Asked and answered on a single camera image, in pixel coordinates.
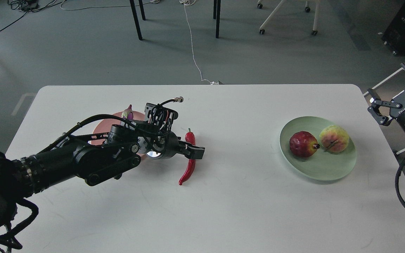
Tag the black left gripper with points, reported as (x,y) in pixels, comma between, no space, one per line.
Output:
(165,147)

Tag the red chili pepper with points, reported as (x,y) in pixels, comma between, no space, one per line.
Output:
(189,137)

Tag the purple eggplant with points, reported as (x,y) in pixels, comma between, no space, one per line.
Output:
(128,113)

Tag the green-pink apple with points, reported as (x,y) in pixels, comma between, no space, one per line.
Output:
(334,139)

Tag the red pomegranate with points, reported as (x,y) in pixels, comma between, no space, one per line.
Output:
(303,144)

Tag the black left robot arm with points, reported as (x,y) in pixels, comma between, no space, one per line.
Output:
(99,148)

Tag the pink plate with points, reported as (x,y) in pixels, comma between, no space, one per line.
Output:
(105,126)

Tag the white office chair base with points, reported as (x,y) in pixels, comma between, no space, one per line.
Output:
(288,20)

